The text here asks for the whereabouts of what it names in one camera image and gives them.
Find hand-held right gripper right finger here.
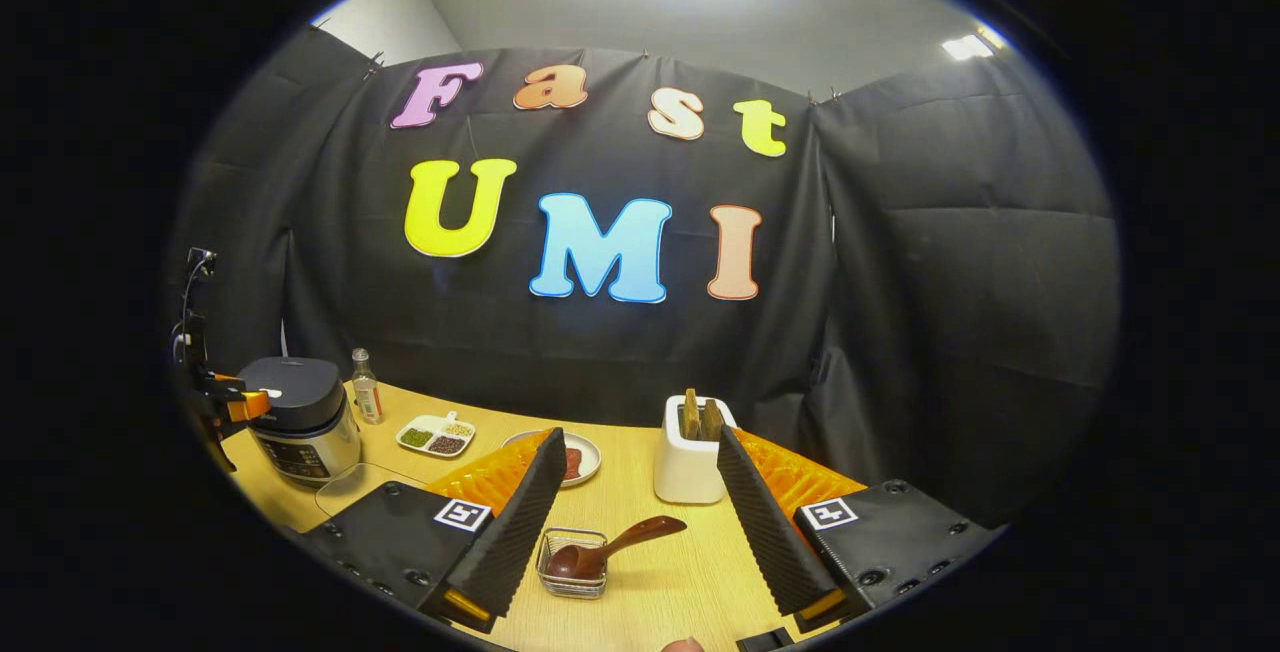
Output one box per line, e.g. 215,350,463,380
716,424,1001,633

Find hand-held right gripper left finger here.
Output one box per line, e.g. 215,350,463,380
298,427,568,633

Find black silver rice cooker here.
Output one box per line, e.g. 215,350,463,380
238,357,363,488

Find wire chopstick holder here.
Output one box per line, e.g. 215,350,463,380
536,528,609,600

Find brown wooden spoon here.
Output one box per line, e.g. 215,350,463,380
545,515,688,581

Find white round plate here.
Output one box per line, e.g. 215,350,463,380
503,429,603,488

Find white toaster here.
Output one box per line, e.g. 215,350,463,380
653,394,738,505

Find small clear glass bottle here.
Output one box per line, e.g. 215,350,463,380
351,348,385,425

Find white divided bean dish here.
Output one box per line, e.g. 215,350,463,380
396,411,477,459

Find clear glass container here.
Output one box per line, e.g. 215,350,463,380
315,462,421,518

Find black backdrop cloth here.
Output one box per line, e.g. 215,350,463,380
170,27,1121,528

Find small ceiling light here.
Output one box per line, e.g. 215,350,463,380
940,27,1006,61

